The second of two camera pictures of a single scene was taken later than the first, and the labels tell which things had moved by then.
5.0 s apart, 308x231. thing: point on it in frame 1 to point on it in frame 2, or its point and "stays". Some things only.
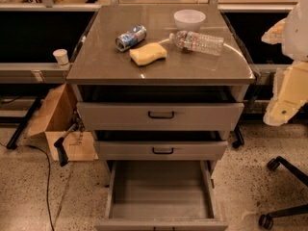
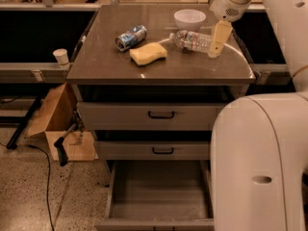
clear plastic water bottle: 189,41 stays
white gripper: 296,36 to 224,9
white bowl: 189,20 stays
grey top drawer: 160,115 stays
